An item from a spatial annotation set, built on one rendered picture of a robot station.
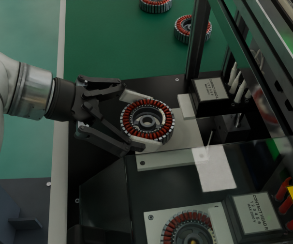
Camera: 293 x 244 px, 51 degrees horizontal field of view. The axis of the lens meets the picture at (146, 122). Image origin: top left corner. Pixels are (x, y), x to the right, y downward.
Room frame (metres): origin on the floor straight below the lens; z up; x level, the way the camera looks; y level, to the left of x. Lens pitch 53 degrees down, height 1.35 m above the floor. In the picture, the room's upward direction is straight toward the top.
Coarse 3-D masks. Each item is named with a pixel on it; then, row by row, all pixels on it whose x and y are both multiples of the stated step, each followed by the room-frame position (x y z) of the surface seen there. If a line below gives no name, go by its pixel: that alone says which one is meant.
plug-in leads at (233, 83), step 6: (258, 60) 0.43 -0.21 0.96; (234, 66) 0.43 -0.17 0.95; (234, 72) 0.43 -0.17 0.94; (240, 72) 0.41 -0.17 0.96; (234, 78) 0.43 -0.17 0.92; (228, 84) 0.43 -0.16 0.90; (234, 84) 0.40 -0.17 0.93; (246, 84) 0.42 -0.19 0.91; (234, 90) 0.41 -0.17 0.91; (240, 90) 0.39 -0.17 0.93; (240, 96) 0.39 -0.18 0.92; (246, 96) 0.40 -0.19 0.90; (234, 102) 0.38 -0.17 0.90; (240, 102) 0.39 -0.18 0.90
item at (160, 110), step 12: (132, 108) 0.41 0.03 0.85; (144, 108) 0.42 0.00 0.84; (156, 108) 0.41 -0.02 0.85; (168, 108) 0.42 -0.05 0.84; (120, 120) 0.38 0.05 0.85; (132, 120) 0.39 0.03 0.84; (144, 120) 0.39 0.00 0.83; (168, 120) 0.38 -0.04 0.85; (132, 132) 0.35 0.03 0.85; (144, 132) 0.35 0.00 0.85; (156, 132) 0.35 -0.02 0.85; (168, 132) 0.36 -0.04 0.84
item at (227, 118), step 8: (216, 120) 0.43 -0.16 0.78; (224, 120) 0.40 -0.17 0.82; (232, 120) 0.40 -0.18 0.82; (224, 128) 0.39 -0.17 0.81; (232, 128) 0.38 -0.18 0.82; (240, 128) 0.38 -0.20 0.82; (248, 128) 0.38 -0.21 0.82; (224, 136) 0.38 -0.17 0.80; (232, 136) 0.37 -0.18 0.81; (240, 136) 0.38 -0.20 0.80
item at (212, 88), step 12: (192, 84) 0.41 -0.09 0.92; (204, 84) 0.41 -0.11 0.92; (216, 84) 0.41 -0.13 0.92; (240, 84) 0.43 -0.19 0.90; (180, 96) 0.42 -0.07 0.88; (192, 96) 0.40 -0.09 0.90; (204, 96) 0.38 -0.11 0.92; (216, 96) 0.38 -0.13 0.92; (228, 96) 0.38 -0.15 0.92; (180, 108) 0.39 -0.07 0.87; (192, 108) 0.39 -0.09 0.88; (204, 108) 0.37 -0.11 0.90; (216, 108) 0.37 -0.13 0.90; (228, 108) 0.37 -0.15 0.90; (240, 108) 0.37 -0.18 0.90; (252, 108) 0.38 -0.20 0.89; (240, 120) 0.38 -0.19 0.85
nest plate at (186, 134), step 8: (176, 112) 0.46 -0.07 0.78; (136, 120) 0.43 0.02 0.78; (176, 120) 0.43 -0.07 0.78; (192, 120) 0.43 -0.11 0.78; (176, 128) 0.41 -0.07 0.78; (184, 128) 0.41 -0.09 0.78; (192, 128) 0.41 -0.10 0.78; (176, 136) 0.39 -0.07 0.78; (184, 136) 0.39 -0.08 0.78; (192, 136) 0.39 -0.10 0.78; (200, 136) 0.39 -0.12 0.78; (168, 144) 0.37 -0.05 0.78; (176, 144) 0.37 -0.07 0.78; (184, 144) 0.37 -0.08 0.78; (192, 144) 0.37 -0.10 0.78; (200, 144) 0.37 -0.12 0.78; (136, 152) 0.35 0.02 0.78; (144, 152) 0.35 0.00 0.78
